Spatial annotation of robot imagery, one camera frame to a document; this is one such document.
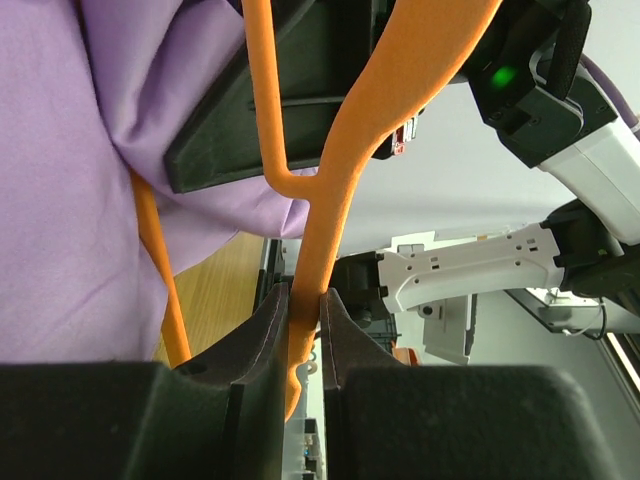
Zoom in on purple trousers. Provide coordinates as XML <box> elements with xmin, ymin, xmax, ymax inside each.
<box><xmin>1</xmin><ymin>1</ymin><xmax>308</xmax><ymax>363</ymax></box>

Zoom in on aluminium rail frame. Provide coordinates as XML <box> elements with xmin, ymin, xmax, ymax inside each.
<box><xmin>389</xmin><ymin>229</ymin><xmax>640</xmax><ymax>396</ymax></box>

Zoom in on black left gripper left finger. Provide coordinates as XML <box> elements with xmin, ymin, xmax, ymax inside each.
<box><xmin>176</xmin><ymin>283</ymin><xmax>289</xmax><ymax>479</ymax></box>

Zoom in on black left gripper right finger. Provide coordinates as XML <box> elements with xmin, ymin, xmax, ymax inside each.
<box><xmin>320</xmin><ymin>289</ymin><xmax>402</xmax><ymax>479</ymax></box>

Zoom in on orange plastic hanger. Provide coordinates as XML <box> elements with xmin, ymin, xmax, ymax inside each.
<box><xmin>130</xmin><ymin>0</ymin><xmax>504</xmax><ymax>424</ymax></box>

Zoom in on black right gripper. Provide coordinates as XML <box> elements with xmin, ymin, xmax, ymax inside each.
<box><xmin>164</xmin><ymin>1</ymin><xmax>395</xmax><ymax>194</ymax></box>

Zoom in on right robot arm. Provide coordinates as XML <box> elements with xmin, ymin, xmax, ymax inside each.
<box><xmin>170</xmin><ymin>1</ymin><xmax>639</xmax><ymax>273</ymax></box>

